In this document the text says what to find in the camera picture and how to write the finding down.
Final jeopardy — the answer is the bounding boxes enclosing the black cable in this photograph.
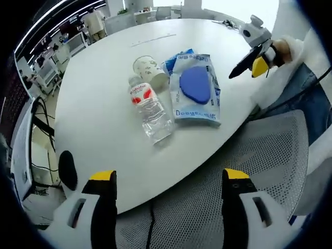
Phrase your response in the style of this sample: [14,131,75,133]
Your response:
[145,201,156,249]

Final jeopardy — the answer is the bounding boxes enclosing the blue and white tissue pack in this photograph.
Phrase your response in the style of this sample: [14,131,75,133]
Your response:
[161,48,222,128]

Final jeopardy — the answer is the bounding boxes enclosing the grey mesh office chair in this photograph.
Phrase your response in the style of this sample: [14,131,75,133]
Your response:
[114,108,310,249]

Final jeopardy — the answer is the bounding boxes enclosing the white tabletop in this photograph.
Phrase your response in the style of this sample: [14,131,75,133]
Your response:
[53,18,286,215]

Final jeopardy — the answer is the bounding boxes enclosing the white office chair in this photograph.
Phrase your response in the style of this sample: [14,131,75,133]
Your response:
[155,6,172,21]
[66,32,89,57]

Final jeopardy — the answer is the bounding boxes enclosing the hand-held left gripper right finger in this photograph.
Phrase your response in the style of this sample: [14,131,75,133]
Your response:
[222,168,295,249]

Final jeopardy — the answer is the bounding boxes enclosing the person's blue jeans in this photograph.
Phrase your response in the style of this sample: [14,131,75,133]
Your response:
[256,62,332,146]

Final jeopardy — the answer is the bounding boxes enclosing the black chair armrest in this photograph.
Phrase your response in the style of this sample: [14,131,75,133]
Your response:
[58,150,78,190]

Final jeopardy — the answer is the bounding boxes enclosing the clear plastic water bottle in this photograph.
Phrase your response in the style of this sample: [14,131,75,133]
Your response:
[127,75,175,146]

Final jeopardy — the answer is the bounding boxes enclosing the person's right hand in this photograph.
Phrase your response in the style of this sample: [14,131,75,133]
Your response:
[265,38,293,68]

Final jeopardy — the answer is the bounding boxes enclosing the white desk with black legs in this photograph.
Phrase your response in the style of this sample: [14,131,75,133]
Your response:
[10,96,57,202]

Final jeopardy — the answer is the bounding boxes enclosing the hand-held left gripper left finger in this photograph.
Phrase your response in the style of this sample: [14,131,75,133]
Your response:
[49,170,118,249]

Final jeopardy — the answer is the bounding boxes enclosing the white paper cup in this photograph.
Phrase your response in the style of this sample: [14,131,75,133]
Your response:
[132,55,170,89]

